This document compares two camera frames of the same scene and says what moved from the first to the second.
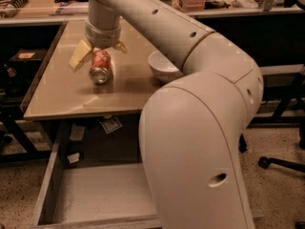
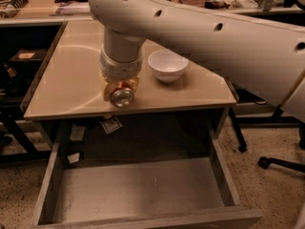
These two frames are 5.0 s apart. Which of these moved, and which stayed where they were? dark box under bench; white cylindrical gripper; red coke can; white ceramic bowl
Moved: red coke can; white cylindrical gripper
Stayed: white ceramic bowl; dark box under bench
